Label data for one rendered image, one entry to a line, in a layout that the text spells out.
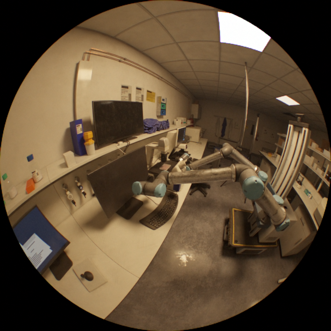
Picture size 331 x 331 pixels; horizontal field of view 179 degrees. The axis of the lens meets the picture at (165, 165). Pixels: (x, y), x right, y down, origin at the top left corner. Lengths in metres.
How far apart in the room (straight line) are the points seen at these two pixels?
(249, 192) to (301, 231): 1.80
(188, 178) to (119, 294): 0.90
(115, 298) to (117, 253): 0.35
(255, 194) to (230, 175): 0.20
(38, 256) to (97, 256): 0.44
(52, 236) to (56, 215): 0.46
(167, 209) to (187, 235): 0.84
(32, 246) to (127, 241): 0.68
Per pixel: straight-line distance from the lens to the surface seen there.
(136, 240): 0.86
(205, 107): 6.81
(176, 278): 1.54
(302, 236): 2.23
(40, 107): 1.14
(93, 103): 1.01
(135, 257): 0.81
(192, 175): 0.67
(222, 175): 0.67
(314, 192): 2.87
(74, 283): 0.99
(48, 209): 1.17
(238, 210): 1.91
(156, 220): 0.91
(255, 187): 0.57
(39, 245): 0.82
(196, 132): 3.29
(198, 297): 1.61
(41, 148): 1.13
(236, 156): 1.42
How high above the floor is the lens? 1.53
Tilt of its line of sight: 27 degrees down
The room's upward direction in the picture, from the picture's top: 2 degrees clockwise
